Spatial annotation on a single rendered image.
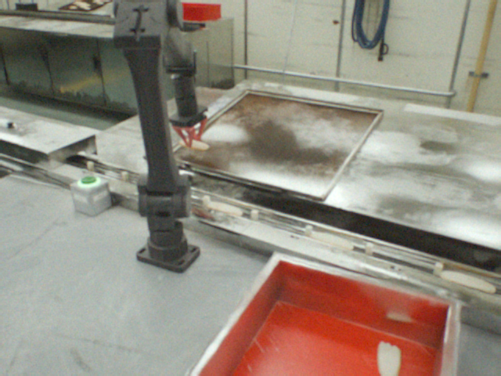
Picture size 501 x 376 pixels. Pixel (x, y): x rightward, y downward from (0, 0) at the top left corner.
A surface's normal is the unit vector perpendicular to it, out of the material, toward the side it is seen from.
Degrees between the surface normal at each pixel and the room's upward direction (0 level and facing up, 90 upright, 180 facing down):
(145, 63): 104
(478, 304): 0
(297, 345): 0
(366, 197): 10
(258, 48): 90
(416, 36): 90
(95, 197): 90
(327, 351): 0
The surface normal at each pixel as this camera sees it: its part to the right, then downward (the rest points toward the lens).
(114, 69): -0.51, 0.38
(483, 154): -0.09, -0.81
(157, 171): -0.01, 0.65
